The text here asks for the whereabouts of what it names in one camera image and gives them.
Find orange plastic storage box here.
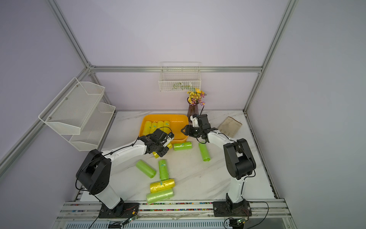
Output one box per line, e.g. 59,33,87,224
139,114,188,144

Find purple glass vase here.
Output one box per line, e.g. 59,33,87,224
187,98,199,124

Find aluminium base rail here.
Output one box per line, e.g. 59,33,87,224
56,199,292,221

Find white wire wall basket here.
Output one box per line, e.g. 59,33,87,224
158,62,202,92

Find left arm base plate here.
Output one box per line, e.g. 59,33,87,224
99,202,140,219

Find light green trash bag roll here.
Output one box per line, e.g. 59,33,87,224
146,188,174,205

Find cream work glove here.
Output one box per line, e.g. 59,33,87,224
218,117,242,137

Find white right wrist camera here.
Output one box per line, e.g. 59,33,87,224
190,114,199,127

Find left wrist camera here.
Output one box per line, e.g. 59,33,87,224
163,132,174,147

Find aluminium corner frame post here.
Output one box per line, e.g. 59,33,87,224
243,0,298,114

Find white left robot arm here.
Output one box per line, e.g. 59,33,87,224
76,128,174,211

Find yellow purple artificial flowers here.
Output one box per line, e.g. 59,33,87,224
187,88,206,106

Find white mesh lower shelf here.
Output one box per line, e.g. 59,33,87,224
69,103,115,151

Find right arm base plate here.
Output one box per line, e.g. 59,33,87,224
213,200,252,217

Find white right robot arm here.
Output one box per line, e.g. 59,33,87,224
181,114,256,211

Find yellow trash bag roll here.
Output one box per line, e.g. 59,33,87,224
142,121,152,135
152,143,173,158
150,179,175,193
157,121,165,131
162,120,171,134
150,122,157,134

